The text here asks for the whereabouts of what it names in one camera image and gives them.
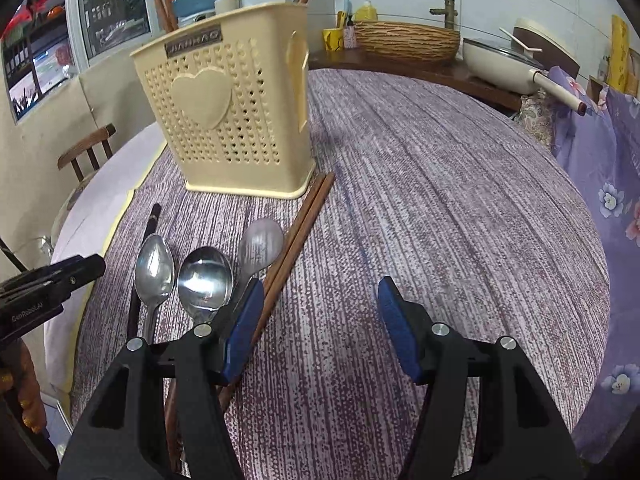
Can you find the round steel spoon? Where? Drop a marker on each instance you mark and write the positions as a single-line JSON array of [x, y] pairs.
[[205, 280]]

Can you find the small patterned pump bottle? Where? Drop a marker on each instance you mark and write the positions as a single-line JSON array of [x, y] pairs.
[[350, 37]]

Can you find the matte steel spoon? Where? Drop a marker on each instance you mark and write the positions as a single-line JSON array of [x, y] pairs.
[[260, 245]]

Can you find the dark wooden counter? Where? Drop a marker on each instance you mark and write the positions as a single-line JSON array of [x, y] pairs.
[[400, 67]]

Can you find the brown and cream rice cooker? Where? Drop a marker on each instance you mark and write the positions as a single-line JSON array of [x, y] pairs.
[[555, 52]]

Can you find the black chopstick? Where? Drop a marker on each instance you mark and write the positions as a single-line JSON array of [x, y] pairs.
[[152, 222]]

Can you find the oval steel spoon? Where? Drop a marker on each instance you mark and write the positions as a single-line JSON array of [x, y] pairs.
[[155, 272]]

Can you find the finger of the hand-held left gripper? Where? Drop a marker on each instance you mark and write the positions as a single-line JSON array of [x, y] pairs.
[[75, 270]]

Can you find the beige fabric panel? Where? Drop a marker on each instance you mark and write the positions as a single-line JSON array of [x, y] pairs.
[[115, 105]]

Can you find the bronze faucet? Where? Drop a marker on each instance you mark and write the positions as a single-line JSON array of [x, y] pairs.
[[449, 12]]

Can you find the sliding window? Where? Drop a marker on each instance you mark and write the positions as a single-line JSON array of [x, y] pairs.
[[115, 15]]

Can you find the white cloth yellow edge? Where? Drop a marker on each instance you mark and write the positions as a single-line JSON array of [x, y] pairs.
[[85, 220]]

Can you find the woven basket basin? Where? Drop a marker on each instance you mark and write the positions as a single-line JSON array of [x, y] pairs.
[[405, 42]]

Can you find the person's left hand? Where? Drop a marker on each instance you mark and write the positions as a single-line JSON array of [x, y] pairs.
[[22, 380]]

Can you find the purple striped tablecloth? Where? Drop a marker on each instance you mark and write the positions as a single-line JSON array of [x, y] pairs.
[[425, 185]]

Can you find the small wooden box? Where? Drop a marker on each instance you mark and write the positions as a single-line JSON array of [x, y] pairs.
[[595, 89]]

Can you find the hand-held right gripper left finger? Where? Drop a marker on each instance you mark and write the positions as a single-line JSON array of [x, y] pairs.
[[245, 330]]

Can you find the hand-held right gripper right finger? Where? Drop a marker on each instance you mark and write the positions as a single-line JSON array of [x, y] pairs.
[[397, 330]]

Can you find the white rice ladle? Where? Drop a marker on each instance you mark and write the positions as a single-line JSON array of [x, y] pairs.
[[520, 42]]

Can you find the yellow cup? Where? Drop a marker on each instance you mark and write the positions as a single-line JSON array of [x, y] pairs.
[[332, 40]]

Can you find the brown patterned cloth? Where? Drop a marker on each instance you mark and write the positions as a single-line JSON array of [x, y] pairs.
[[537, 117]]

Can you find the yellow soap dispenser bottle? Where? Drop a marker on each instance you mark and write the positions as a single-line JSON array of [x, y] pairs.
[[366, 11]]

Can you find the yellow roll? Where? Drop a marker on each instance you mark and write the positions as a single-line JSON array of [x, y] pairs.
[[619, 50]]

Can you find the cream plastic utensil holder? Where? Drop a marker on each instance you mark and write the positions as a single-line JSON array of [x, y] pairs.
[[200, 97]]

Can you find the cream frying pan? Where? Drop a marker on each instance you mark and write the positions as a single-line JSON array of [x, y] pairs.
[[495, 67]]

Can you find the wooden chair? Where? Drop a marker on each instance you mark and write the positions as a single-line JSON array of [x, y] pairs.
[[82, 149]]

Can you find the purple floral cloth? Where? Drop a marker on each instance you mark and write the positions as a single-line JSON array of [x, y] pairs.
[[600, 160]]

